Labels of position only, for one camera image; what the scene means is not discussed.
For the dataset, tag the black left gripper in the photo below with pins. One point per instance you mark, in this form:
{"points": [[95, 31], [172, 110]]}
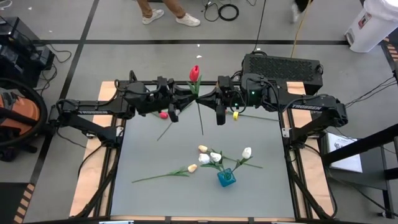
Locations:
{"points": [[166, 98]]}

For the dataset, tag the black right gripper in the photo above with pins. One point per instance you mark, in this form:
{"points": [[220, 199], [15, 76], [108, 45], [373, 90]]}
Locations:
{"points": [[227, 98]]}

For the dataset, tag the peach artificial tulip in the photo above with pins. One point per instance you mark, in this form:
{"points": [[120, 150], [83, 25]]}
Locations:
{"points": [[164, 131], [202, 148], [192, 168]]}

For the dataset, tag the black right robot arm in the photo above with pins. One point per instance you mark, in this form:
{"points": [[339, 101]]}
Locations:
{"points": [[306, 107]]}

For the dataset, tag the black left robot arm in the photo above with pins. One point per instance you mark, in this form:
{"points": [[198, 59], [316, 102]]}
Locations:
{"points": [[93, 111]]}

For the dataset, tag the blue cut glass vase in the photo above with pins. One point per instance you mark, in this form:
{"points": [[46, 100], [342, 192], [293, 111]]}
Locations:
{"points": [[226, 180]]}

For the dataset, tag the black computer box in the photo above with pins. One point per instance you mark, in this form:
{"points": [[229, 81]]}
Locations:
{"points": [[281, 71]]}

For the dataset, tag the person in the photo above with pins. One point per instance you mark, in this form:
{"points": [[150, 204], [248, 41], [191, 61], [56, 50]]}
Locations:
{"points": [[300, 7], [149, 6]]}

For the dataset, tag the wooden base board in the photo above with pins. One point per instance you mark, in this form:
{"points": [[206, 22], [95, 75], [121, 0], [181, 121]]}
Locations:
{"points": [[90, 174]]}

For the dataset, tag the orange black vacuum cleaner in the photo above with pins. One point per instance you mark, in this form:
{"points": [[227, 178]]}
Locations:
{"points": [[45, 112]]}

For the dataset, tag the white paper booklet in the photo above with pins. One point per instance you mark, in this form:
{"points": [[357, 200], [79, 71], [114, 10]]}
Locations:
{"points": [[345, 155]]}

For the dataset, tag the black metal side stand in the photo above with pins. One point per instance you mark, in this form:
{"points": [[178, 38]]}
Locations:
{"points": [[357, 152]]}

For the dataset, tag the black equipment stack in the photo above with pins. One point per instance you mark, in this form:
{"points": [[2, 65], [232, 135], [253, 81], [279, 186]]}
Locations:
{"points": [[18, 53]]}

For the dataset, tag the white trash bin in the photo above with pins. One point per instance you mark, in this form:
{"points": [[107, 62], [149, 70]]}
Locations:
{"points": [[373, 28]]}

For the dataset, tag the black table frame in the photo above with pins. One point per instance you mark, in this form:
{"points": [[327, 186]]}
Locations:
{"points": [[206, 83]]}

